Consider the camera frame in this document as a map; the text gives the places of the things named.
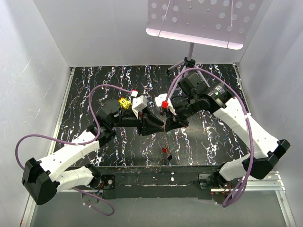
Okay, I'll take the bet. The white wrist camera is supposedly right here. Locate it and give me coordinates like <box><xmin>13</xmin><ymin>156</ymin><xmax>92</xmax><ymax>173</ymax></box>
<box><xmin>132</xmin><ymin>95</ymin><xmax>147</xmax><ymax>119</ymax></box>
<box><xmin>154</xmin><ymin>93</ymin><xmax>177</xmax><ymax>115</ymax></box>

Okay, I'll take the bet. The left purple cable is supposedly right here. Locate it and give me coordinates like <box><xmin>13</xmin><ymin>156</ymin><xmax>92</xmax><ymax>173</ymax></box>
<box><xmin>14</xmin><ymin>84</ymin><xmax>139</xmax><ymax>216</ymax></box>

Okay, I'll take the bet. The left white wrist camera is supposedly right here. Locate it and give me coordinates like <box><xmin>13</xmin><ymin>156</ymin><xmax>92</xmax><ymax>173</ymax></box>
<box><xmin>132</xmin><ymin>95</ymin><xmax>147</xmax><ymax>119</ymax></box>

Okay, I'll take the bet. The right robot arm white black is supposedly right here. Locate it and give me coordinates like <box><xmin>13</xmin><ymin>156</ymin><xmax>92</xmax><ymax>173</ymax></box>
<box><xmin>155</xmin><ymin>71</ymin><xmax>290</xmax><ymax>188</ymax></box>

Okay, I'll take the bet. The lilac music stand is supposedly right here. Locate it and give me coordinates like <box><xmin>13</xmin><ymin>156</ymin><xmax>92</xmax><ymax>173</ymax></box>
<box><xmin>145</xmin><ymin>0</ymin><xmax>264</xmax><ymax>79</ymax></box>

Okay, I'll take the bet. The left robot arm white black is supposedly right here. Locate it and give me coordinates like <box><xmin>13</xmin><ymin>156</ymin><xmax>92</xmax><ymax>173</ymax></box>
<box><xmin>22</xmin><ymin>97</ymin><xmax>164</xmax><ymax>205</ymax></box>

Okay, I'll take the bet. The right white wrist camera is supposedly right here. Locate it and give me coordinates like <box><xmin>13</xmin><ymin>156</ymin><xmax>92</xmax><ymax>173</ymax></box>
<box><xmin>154</xmin><ymin>93</ymin><xmax>177</xmax><ymax>115</ymax></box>

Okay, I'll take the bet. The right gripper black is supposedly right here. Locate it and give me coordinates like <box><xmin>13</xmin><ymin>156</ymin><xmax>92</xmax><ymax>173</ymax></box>
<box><xmin>164</xmin><ymin>95</ymin><xmax>200</xmax><ymax>132</ymax></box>

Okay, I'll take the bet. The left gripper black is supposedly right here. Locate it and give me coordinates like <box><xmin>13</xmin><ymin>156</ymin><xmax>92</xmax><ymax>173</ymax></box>
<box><xmin>111</xmin><ymin>106</ymin><xmax>165</xmax><ymax>136</ymax></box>

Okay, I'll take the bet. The yellow owl number block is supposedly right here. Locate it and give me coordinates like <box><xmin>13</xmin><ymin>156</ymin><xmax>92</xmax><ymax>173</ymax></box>
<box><xmin>118</xmin><ymin>97</ymin><xmax>132</xmax><ymax>110</ymax></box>

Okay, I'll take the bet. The purple cable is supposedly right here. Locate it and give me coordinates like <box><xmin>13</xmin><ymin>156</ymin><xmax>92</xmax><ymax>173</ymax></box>
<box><xmin>14</xmin><ymin>84</ymin><xmax>139</xmax><ymax>216</ymax></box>
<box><xmin>165</xmin><ymin>68</ymin><xmax>254</xmax><ymax>208</ymax></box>

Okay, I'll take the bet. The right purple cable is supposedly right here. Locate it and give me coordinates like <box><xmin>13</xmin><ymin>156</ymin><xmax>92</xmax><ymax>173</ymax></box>
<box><xmin>165</xmin><ymin>68</ymin><xmax>254</xmax><ymax>208</ymax></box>

